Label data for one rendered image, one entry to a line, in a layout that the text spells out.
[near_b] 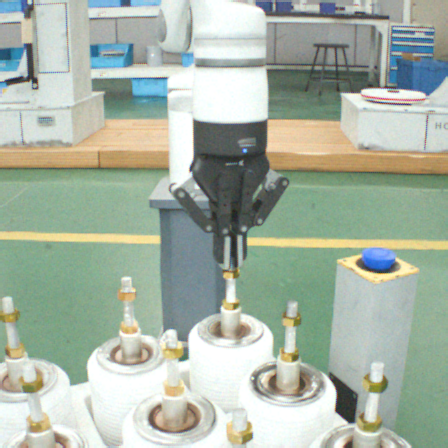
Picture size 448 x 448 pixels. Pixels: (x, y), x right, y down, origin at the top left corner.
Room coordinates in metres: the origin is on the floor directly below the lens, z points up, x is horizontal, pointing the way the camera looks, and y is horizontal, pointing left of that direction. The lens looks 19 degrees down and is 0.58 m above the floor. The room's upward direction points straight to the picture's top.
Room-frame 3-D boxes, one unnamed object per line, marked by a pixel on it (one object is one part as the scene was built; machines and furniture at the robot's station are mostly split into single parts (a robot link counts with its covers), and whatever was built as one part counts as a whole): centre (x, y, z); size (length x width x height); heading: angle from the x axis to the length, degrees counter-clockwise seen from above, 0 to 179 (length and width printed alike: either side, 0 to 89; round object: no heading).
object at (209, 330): (0.57, -0.01, 0.25); 0.08 x 0.08 x 0.01
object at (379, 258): (0.61, -0.18, 0.32); 0.04 x 0.04 x 0.02
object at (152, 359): (0.52, 0.10, 0.25); 0.08 x 0.08 x 0.01
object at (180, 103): (0.59, 0.00, 0.52); 0.11 x 0.09 x 0.06; 22
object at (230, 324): (0.57, -0.01, 0.26); 0.02 x 0.02 x 0.03
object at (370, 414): (0.36, -0.12, 0.30); 0.01 x 0.01 x 0.08; 75
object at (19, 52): (5.48, 2.00, 0.36); 0.50 x 0.38 x 0.21; 175
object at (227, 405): (0.57, -0.01, 0.16); 0.10 x 0.10 x 0.18
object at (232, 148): (0.57, -0.01, 0.45); 0.08 x 0.08 x 0.09
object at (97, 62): (5.39, 1.06, 0.36); 0.50 x 0.38 x 0.21; 178
